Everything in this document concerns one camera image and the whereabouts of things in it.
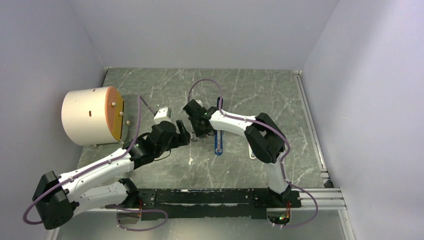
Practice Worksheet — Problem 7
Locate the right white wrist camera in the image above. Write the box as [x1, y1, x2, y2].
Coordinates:
[195, 99, 203, 107]

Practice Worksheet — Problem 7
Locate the beige stapler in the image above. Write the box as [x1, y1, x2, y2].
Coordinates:
[248, 145, 256, 160]

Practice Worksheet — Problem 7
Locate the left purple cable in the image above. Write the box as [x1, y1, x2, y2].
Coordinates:
[22, 95, 157, 226]

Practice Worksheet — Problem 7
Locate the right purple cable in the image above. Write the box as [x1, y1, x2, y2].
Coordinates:
[187, 78, 320, 229]

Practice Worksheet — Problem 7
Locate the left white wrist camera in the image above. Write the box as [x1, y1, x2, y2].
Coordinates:
[153, 107, 172, 125]

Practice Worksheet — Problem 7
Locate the blue stapler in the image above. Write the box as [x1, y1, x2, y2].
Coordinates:
[214, 97, 225, 157]

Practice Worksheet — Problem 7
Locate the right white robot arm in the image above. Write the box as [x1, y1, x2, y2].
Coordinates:
[183, 99, 292, 207]

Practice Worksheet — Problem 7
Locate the cream cylindrical drum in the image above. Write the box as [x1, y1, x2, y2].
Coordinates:
[61, 86, 131, 146]

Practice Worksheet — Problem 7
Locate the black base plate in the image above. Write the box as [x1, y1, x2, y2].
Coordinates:
[117, 188, 302, 221]

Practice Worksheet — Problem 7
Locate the purple cable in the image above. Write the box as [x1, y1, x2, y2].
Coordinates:
[187, 78, 320, 229]
[22, 95, 157, 226]

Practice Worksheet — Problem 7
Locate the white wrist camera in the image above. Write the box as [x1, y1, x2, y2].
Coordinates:
[195, 99, 203, 107]
[153, 107, 172, 125]

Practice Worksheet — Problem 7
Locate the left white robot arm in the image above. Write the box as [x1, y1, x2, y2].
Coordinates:
[31, 120, 191, 230]

